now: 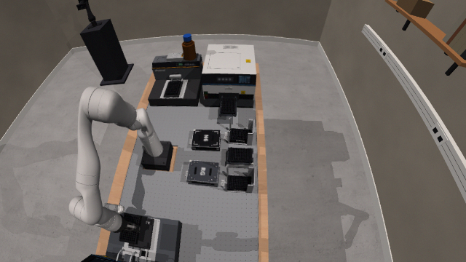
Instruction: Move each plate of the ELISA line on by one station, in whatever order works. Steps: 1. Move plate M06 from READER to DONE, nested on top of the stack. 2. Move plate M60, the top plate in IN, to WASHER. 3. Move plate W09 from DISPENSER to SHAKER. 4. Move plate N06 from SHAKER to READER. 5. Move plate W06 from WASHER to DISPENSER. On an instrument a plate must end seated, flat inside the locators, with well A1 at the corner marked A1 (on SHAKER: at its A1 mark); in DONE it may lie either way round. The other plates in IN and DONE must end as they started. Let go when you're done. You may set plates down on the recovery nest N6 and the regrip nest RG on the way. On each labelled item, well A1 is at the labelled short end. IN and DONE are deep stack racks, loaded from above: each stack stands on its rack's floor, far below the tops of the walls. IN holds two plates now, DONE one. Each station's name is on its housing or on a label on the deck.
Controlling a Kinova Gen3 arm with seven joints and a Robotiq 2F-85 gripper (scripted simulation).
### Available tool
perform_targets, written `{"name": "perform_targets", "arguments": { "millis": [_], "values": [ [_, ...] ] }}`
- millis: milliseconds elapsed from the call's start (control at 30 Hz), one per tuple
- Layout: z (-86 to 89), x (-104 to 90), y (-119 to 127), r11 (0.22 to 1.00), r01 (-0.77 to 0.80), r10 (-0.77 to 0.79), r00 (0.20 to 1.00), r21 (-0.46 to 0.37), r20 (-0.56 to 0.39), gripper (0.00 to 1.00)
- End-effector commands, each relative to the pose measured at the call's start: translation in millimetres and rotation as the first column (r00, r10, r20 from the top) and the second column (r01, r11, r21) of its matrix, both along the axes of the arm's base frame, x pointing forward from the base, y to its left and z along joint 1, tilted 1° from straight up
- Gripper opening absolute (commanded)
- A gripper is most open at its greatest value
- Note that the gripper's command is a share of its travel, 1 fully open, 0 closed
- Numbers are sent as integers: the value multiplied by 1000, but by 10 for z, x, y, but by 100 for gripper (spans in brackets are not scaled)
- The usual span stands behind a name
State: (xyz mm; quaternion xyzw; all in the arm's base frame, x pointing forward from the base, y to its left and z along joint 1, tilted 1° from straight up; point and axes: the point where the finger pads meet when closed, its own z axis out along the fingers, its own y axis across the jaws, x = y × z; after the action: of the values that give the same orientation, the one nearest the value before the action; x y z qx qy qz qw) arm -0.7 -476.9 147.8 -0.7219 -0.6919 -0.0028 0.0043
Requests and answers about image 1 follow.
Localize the blue bottle cap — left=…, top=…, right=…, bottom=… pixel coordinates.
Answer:
left=183, top=33, right=191, bottom=41

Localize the brown glass bottle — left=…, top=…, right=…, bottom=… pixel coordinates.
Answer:
left=182, top=41, right=196, bottom=61

